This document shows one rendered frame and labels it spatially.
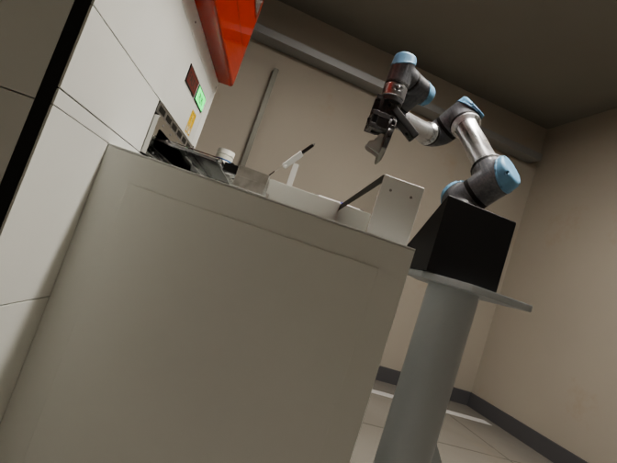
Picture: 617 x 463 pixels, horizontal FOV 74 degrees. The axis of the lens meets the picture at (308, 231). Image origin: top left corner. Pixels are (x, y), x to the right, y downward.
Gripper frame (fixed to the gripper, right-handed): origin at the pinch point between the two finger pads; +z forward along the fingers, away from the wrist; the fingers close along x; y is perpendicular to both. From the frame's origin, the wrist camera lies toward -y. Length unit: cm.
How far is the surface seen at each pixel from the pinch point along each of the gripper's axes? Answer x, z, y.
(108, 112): 50, 24, 59
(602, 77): -145, -159, -165
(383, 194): 40.0, 19.0, 4.4
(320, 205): -15.0, 17.1, 11.8
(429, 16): -152, -160, -31
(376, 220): 40.0, 24.9, 3.9
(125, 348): 46, 63, 43
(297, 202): -15.0, 18.8, 19.6
